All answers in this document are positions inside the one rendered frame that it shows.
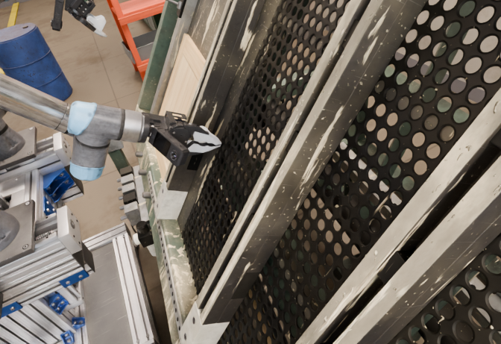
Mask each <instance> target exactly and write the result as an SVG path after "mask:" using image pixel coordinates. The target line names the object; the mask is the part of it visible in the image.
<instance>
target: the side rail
mask: <svg viewBox="0 0 501 344"><path fill-rule="evenodd" d="M173 1H175V2H177V3H178V2H179V1H180V0H173ZM177 9H178V8H177V5H175V4H173V3H171V2H169V1H166V0H165V4H164V7H163V11H162V15H161V17H160V23H159V25H158V29H157V33H156V36H155V40H154V44H153V48H152V50H151V56H150V58H149V61H148V66H147V69H146V73H145V77H144V80H143V83H142V88H141V91H140V94H139V99H138V102H137V103H138V107H139V108H141V109H145V110H151V106H152V104H153V101H154V97H155V93H156V91H157V86H158V83H159V81H160V76H161V73H162V70H163V66H164V63H165V61H166V56H167V53H168V49H169V46H170V42H171V39H172V35H173V33H174V28H175V25H176V23H177V18H178V16H177Z"/></svg>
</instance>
